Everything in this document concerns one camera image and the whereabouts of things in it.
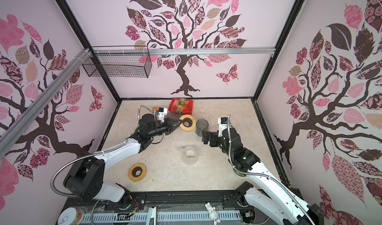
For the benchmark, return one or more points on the red snack bag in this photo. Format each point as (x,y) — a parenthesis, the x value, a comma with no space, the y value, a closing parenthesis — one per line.
(181,105)

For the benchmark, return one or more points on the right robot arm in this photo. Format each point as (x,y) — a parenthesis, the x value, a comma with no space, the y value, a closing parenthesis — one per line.
(274,199)

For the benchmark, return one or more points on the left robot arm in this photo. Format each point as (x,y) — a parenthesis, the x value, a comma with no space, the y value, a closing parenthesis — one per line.
(85,179)

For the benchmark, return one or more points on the aluminium bar left wall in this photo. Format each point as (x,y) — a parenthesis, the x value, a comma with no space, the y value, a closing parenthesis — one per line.
(16,130)

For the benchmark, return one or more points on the aluminium bar back wall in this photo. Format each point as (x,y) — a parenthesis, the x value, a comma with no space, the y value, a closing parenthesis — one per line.
(199,51)

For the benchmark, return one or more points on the white toy figure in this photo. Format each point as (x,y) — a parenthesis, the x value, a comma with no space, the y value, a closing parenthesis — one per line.
(213,214)

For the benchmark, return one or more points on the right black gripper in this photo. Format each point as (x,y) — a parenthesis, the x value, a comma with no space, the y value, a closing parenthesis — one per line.
(215,137)

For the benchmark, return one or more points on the coffee filter paper box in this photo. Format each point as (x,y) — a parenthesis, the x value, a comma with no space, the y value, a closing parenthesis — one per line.
(157,109)

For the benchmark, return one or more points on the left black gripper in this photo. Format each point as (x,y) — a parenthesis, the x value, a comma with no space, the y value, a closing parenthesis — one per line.
(169,123)

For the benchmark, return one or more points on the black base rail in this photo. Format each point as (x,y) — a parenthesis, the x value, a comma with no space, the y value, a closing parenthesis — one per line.
(222,199)

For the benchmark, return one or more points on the black wire basket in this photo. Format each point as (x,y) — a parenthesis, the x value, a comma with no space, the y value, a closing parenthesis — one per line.
(119,61)

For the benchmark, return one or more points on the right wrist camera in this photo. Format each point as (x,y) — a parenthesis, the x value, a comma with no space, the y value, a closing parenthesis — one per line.
(222,125)

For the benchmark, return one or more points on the aluminium bar wall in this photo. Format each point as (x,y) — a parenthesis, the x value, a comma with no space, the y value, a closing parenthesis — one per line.
(16,130)
(199,51)

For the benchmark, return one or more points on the wooden dripper ring stand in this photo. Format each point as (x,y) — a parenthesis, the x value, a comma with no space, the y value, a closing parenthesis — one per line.
(188,123)

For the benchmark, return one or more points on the white cable duct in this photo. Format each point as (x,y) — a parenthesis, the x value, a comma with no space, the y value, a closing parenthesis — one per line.
(166,218)

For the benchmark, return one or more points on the frosted white glass pitcher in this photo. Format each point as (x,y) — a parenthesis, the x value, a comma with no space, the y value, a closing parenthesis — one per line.
(189,155)

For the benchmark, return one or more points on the grey glass pitcher wooden handle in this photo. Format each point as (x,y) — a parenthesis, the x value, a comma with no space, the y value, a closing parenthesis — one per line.
(201,126)

